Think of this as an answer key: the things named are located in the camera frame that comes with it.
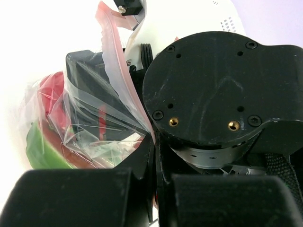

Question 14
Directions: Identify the white perforated plastic basket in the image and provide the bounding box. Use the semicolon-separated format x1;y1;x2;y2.
142;0;246;55

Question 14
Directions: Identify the clear zip top bag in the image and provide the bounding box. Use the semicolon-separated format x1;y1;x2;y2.
23;0;155;169

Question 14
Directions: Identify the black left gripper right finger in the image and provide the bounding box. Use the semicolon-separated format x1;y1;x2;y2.
155;139;303;227

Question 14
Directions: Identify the fake watermelon slice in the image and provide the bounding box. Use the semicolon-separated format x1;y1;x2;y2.
26;121;100;169

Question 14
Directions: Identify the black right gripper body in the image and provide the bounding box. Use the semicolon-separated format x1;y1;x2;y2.
65;50;147;142

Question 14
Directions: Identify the red fake food piece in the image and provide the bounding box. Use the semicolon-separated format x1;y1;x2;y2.
37;71;70;131

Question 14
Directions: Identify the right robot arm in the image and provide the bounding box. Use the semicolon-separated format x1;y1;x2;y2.
63;31;303;169

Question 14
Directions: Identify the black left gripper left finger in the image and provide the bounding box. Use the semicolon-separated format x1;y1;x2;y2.
0;135;154;227

